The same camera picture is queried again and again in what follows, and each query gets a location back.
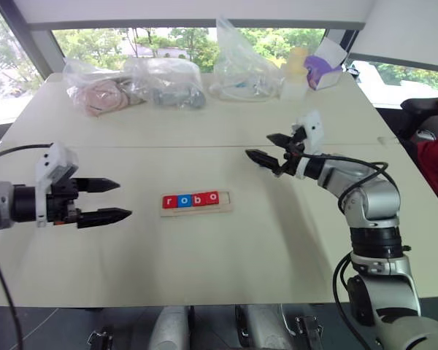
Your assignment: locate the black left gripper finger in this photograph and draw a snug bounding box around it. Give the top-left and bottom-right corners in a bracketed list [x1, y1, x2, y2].
[74, 177, 121, 194]
[77, 207, 134, 230]

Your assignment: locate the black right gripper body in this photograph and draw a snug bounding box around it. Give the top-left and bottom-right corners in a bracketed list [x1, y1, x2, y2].
[280, 125, 308, 176]

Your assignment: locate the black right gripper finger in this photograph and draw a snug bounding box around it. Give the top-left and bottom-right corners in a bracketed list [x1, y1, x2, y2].
[266, 133, 293, 149]
[245, 148, 281, 173]

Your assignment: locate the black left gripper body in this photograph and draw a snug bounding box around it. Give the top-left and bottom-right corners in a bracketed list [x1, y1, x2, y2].
[45, 176, 83, 225]

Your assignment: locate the wooden letter tile tray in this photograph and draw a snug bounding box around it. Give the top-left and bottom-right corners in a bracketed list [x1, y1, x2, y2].
[159, 189, 235, 219]

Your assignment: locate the silver left robot leg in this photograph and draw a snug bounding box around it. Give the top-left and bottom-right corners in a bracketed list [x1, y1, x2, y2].
[147, 305, 189, 350]

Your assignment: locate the silver robot leg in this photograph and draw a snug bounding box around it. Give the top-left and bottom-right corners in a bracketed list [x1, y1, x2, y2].
[147, 305, 189, 350]
[237, 303, 290, 350]

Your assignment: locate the silver right robot leg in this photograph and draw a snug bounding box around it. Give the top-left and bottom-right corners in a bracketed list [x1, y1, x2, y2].
[237, 303, 290, 350]

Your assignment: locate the yellow-capped plastic bottle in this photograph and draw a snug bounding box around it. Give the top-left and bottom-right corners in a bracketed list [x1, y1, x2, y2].
[278, 46, 310, 103]

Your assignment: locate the purple tissue box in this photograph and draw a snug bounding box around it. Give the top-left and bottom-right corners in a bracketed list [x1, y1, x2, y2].
[303, 36, 349, 92]

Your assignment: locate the plastic bag of pink items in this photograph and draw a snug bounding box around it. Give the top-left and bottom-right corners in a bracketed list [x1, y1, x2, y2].
[62, 55, 150, 118]

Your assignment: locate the plastic bag of grey items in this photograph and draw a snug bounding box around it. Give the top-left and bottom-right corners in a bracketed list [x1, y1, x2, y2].
[123, 57, 207, 111]

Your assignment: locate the black metal table clamp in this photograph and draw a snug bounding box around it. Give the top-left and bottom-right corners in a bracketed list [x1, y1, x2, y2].
[294, 314, 324, 350]
[87, 325, 115, 350]

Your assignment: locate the black office chair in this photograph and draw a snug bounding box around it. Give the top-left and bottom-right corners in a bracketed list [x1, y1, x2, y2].
[399, 97, 438, 141]

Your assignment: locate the bystander red shirt torso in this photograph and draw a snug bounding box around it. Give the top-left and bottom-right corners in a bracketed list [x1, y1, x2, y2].
[415, 132, 438, 220]

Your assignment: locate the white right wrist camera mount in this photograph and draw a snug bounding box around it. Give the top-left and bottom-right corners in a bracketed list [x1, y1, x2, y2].
[291, 109, 326, 157]

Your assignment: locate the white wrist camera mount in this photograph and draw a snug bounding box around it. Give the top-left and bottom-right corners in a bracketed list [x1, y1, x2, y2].
[34, 141, 80, 229]
[291, 109, 326, 157]

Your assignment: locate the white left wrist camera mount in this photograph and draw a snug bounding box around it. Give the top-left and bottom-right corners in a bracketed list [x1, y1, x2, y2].
[34, 141, 80, 229]

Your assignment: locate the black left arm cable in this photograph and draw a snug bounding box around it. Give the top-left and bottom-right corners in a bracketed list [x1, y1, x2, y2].
[0, 143, 54, 350]

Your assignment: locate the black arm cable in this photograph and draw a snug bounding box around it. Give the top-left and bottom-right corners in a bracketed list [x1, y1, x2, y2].
[300, 152, 390, 350]
[0, 143, 54, 350]

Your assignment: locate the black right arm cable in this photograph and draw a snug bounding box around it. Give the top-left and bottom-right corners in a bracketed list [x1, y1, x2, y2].
[300, 152, 390, 350]

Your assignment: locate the clear bag with white cable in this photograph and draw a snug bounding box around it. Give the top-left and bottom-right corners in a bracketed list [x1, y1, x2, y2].
[208, 15, 290, 104]

